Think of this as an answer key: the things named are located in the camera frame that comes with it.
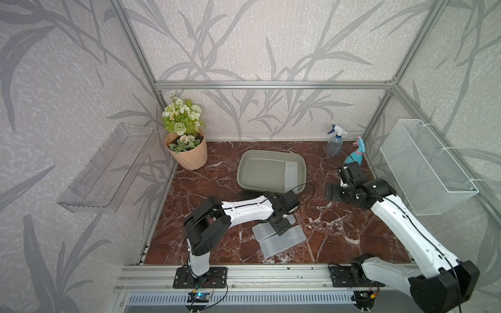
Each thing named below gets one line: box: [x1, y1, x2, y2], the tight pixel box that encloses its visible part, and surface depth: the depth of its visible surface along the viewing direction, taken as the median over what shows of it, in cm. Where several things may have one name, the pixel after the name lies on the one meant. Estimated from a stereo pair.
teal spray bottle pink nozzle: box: [344, 135, 366, 166], surface depth 98 cm
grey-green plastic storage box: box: [236, 149, 308, 194], surface depth 107 cm
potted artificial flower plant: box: [161, 93, 208, 171], surface depth 93 cm
